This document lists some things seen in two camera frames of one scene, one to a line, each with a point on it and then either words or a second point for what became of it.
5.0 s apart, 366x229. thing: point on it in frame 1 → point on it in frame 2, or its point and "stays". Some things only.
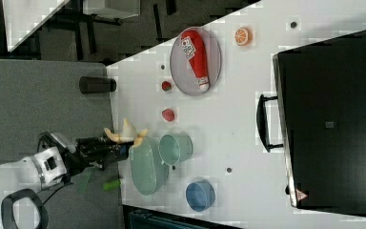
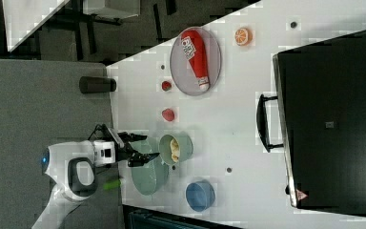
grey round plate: x=195 y=60 stays
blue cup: x=199 y=195 stays
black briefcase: x=332 y=103 stays
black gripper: x=97 y=152 → x=125 y=152
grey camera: x=46 y=138 → x=116 y=136
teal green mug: x=174 y=148 stays
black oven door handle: x=263 y=124 stays
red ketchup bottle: x=193 y=48 stays
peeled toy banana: x=127 y=134 → x=174 y=146
